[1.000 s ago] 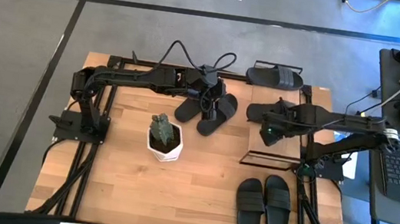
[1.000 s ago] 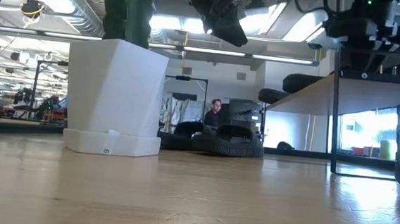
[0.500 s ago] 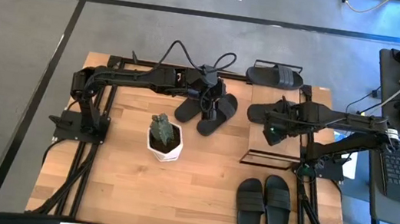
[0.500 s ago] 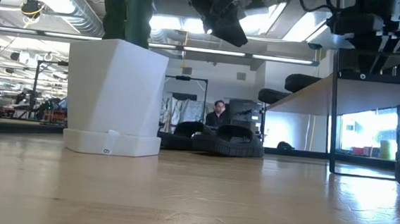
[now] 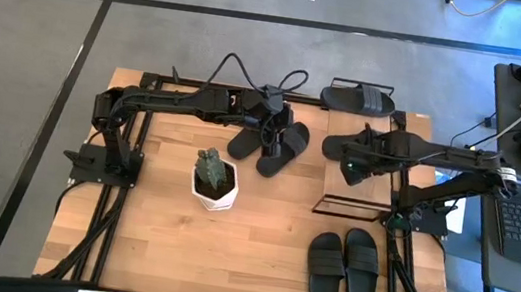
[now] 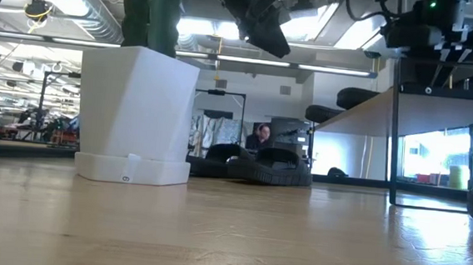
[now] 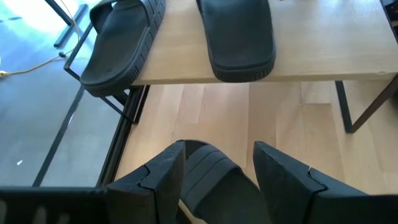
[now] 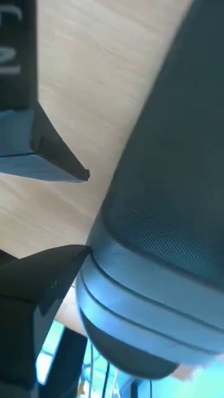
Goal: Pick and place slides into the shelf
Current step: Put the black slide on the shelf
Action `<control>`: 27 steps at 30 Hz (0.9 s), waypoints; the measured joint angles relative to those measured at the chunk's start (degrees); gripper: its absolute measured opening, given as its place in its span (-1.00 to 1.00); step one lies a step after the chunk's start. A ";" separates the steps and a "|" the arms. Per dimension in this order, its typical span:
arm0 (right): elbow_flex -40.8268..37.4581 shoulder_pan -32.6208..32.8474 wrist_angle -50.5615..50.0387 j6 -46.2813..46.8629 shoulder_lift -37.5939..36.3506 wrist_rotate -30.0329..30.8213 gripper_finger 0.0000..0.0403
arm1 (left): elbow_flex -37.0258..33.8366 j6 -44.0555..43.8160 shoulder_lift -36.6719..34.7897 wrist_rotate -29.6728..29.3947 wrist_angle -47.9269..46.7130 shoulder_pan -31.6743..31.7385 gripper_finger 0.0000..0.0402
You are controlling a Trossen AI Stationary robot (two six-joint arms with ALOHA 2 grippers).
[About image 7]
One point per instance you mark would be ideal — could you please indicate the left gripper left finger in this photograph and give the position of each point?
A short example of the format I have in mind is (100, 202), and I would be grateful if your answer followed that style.
(155, 193)

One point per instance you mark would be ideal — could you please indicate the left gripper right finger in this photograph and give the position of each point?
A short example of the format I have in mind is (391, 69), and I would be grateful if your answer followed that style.
(295, 196)

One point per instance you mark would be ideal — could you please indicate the black rubber slide sandal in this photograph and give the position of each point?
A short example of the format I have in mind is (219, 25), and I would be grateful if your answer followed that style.
(118, 46)
(239, 37)
(217, 186)

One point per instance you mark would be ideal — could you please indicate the black floor stand foot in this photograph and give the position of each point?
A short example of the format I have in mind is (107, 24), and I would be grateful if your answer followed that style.
(71, 26)

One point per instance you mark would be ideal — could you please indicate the black aluminium table frame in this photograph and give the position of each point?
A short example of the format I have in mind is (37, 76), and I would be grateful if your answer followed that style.
(121, 149)

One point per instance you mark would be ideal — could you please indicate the wooden shelf with black frame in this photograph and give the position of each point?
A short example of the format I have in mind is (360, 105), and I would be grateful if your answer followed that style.
(326, 40)

